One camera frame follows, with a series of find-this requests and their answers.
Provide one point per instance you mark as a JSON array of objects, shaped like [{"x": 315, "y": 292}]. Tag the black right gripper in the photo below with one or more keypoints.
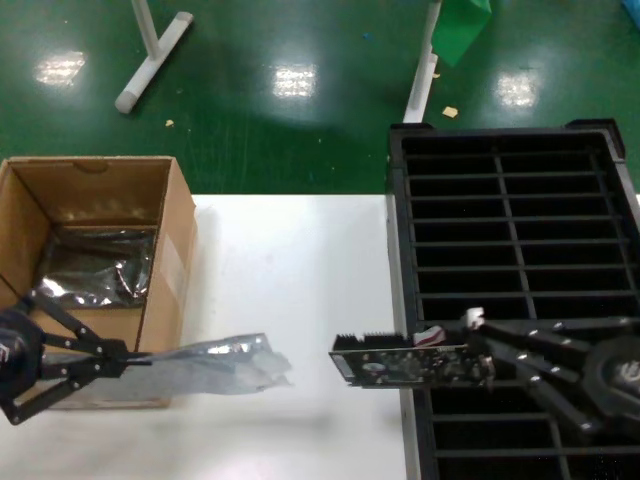
[{"x": 620, "y": 375}]

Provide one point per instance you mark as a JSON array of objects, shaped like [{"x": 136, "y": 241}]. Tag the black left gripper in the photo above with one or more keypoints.
[{"x": 20, "y": 355}]

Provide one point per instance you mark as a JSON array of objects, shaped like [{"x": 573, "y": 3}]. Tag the translucent grey antistatic bag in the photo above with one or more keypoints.
[{"x": 215, "y": 370}]

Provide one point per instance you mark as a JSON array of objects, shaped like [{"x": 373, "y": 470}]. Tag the black graphics card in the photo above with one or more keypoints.
[{"x": 400, "y": 365}]

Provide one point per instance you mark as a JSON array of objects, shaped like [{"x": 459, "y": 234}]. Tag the open brown cardboard box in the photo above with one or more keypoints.
[{"x": 170, "y": 280}]

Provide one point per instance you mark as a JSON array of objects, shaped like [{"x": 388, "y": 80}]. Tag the black slotted plastic container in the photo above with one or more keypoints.
[{"x": 500, "y": 225}]

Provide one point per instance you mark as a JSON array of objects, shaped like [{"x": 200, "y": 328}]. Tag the silver antistatic bag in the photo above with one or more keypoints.
[{"x": 100, "y": 270}]

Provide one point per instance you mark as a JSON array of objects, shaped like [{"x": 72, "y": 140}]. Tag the white metal table leg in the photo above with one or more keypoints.
[
  {"x": 150, "y": 65},
  {"x": 422, "y": 75}
]

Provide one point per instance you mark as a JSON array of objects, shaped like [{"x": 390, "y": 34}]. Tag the green tablecloth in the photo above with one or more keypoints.
[{"x": 457, "y": 30}]

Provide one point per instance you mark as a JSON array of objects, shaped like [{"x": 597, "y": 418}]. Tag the blue shoe cover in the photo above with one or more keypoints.
[{"x": 632, "y": 7}]

